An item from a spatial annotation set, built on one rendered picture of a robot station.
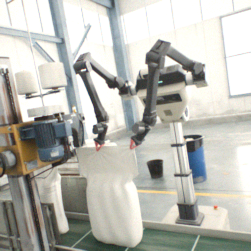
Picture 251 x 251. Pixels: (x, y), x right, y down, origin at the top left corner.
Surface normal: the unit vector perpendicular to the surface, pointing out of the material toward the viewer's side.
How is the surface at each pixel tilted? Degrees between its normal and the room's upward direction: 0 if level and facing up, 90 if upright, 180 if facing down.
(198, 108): 90
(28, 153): 90
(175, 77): 130
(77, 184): 90
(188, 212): 90
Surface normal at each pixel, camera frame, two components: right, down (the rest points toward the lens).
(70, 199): -0.49, 0.17
